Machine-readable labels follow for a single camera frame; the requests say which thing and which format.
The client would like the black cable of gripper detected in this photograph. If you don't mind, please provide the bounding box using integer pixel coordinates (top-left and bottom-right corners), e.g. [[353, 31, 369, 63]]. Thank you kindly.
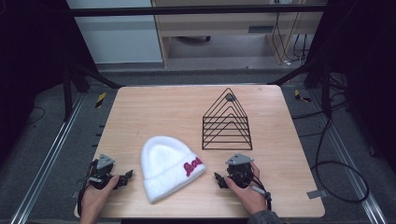
[[76, 159, 98, 218], [250, 175, 273, 212]]

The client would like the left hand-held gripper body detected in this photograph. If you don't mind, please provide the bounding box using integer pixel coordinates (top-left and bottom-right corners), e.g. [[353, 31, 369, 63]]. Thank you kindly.
[[88, 153, 124, 191]]

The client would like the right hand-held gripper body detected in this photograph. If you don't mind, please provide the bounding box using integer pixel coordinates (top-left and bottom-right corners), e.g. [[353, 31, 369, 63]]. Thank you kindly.
[[224, 151, 255, 189]]

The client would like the aluminium floor rail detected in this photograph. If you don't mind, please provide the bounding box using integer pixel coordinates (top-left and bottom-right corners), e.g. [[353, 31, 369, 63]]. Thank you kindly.
[[305, 89, 389, 224], [8, 92, 87, 224]]

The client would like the black horizontal frame bar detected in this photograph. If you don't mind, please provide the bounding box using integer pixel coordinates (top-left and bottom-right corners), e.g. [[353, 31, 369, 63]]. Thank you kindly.
[[66, 4, 329, 18]]

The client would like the white cabinet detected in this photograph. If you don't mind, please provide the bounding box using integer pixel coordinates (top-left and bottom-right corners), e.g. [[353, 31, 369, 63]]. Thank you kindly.
[[65, 0, 164, 65]]

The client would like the person's left hand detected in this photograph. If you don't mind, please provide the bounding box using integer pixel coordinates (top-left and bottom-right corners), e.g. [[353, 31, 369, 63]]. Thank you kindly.
[[80, 174, 120, 218]]

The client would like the black curtain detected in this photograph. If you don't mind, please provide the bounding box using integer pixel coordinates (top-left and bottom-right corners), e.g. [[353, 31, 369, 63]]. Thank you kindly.
[[304, 0, 396, 175], [0, 0, 98, 162]]

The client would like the black wire triangular rack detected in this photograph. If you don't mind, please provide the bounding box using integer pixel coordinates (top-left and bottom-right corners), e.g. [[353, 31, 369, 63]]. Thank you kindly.
[[201, 87, 254, 151]]

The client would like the thin black floor cable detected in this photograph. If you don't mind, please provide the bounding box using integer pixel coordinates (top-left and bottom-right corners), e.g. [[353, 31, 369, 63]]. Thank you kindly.
[[25, 105, 47, 126]]

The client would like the grey tape piece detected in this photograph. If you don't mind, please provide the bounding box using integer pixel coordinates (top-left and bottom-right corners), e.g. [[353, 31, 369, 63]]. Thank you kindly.
[[305, 189, 330, 201]]

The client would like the yellow black striped tape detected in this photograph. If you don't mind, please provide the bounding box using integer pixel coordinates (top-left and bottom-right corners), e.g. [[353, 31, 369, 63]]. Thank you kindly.
[[293, 89, 313, 104], [94, 91, 107, 109]]

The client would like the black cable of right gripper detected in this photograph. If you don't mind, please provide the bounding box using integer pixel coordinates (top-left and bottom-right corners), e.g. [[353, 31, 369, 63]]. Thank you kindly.
[[250, 175, 273, 212]]

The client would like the light wooden desk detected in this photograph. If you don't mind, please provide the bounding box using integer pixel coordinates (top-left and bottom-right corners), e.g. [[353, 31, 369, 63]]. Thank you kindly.
[[150, 0, 325, 68]]

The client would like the long black floor cable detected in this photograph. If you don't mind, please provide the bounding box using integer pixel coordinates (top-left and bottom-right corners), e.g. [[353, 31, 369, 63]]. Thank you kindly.
[[309, 102, 371, 205]]

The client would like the person's right hand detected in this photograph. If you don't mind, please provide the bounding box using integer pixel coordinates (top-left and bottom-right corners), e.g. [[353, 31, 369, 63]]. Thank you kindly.
[[224, 161, 269, 217]]

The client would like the black metal stand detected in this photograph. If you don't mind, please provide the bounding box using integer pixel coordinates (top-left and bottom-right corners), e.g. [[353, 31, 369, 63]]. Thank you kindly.
[[61, 57, 123, 123], [266, 57, 333, 119]]

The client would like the white knit beanie hat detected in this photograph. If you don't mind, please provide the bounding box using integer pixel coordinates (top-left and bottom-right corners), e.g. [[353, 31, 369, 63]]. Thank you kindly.
[[140, 135, 207, 205]]

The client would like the bundle of hanging cables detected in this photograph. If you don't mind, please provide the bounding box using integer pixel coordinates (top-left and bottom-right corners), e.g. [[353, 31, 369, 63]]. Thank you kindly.
[[271, 2, 310, 67]]

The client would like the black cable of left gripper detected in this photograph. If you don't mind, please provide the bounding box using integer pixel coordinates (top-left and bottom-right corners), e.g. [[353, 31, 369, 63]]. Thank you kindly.
[[76, 159, 98, 218]]

